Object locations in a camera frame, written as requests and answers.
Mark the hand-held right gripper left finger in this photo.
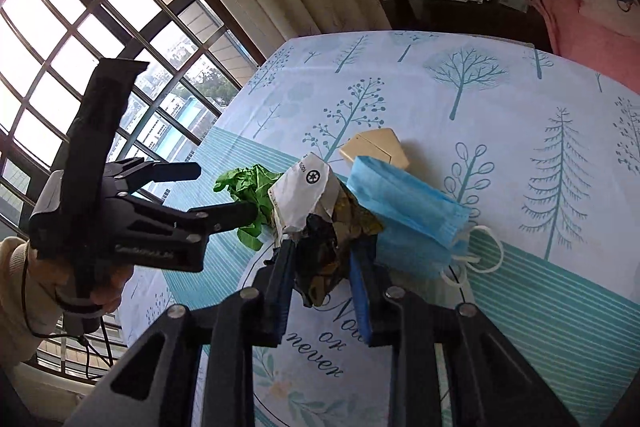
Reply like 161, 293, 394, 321
62, 237, 298, 427

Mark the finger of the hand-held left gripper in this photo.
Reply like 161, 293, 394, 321
107, 199, 258, 248
102, 158, 202, 198

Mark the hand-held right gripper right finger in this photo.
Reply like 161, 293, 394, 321
348, 239, 583, 427

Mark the black gold foil wrapper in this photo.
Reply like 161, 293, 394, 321
267, 153, 386, 308

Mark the green wrapper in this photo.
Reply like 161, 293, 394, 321
214, 164, 283, 252

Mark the person's left forearm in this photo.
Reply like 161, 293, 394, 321
0, 237, 66, 363

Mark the person's left hand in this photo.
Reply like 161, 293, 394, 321
39, 257, 136, 315

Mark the blue face mask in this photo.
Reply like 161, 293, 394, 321
346, 157, 505, 285

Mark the tree print tablecloth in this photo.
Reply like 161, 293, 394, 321
120, 31, 640, 427

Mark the beige cardboard box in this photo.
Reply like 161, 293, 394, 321
340, 127, 412, 172

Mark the window with metal grille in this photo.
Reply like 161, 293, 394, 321
0, 0, 266, 383

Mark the dark wooden nightstand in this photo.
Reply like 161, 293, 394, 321
395, 0, 556, 52

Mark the pink blanket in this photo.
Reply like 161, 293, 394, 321
530, 0, 640, 95

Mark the black cable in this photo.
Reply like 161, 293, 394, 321
22, 247, 116, 380

